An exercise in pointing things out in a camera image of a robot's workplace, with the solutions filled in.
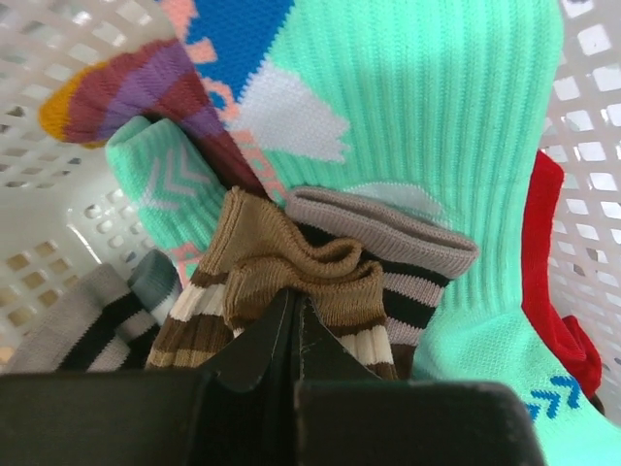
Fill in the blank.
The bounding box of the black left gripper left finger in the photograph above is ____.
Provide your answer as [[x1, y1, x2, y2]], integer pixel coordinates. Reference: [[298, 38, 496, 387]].
[[1, 290, 294, 465]]

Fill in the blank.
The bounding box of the brown striped sock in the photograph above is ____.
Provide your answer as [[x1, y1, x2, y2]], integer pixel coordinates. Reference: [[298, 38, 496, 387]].
[[146, 188, 397, 380]]

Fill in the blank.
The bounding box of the mint green sock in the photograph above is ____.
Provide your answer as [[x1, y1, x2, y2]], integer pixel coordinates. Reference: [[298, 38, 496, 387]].
[[105, 116, 226, 285], [161, 1, 612, 438]]

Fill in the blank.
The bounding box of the white plastic basket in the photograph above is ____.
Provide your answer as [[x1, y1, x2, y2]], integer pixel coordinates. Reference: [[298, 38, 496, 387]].
[[1, 1, 620, 420]]

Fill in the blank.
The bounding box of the grey black striped sock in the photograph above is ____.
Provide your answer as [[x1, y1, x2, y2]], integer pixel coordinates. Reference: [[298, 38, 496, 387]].
[[285, 187, 480, 380]]

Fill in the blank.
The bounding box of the red sock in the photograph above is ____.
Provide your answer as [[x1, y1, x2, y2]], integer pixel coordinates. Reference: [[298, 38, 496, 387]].
[[521, 150, 604, 399]]

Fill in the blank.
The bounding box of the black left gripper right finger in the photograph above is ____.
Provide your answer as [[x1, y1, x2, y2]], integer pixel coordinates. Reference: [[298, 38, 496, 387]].
[[293, 300, 545, 465]]

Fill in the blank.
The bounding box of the maroon purple striped sock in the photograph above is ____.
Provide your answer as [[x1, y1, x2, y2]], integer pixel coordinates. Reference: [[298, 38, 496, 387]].
[[38, 39, 266, 196]]

